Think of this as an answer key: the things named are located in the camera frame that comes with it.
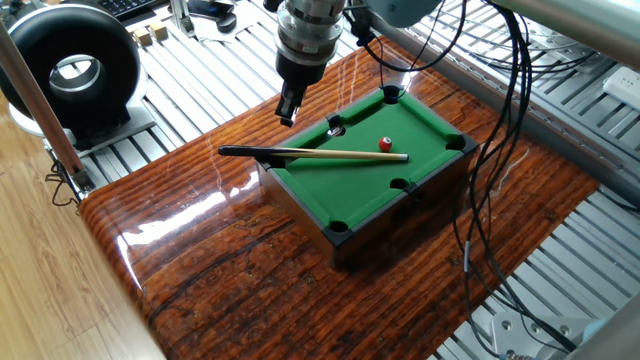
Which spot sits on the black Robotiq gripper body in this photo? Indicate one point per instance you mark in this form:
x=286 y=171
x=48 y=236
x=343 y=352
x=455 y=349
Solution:
x=300 y=72

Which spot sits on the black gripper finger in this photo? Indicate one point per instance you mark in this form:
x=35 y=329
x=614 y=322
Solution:
x=291 y=105

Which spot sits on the wooden pool cue black butt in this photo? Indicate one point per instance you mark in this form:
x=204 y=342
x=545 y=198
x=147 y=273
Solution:
x=325 y=153

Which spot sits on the red pool ball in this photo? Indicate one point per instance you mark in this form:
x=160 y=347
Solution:
x=385 y=144

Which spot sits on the mini green felt pool table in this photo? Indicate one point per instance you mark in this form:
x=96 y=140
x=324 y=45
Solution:
x=350 y=190

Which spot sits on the small black device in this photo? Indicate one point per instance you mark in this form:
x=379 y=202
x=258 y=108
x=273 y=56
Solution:
x=271 y=5

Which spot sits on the small wooden block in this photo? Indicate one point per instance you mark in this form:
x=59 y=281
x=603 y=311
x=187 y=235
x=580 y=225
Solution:
x=142 y=36
x=159 y=30

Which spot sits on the wood grain board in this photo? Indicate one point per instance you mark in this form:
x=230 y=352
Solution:
x=225 y=275

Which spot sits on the black keyboard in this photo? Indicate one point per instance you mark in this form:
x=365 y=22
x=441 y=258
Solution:
x=125 y=6

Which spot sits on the white power strip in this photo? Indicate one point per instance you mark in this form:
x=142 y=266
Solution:
x=622 y=87

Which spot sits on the slanted aluminium frame post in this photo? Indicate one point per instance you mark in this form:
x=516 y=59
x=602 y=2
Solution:
x=35 y=100

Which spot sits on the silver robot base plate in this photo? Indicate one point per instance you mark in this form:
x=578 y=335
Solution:
x=515 y=330

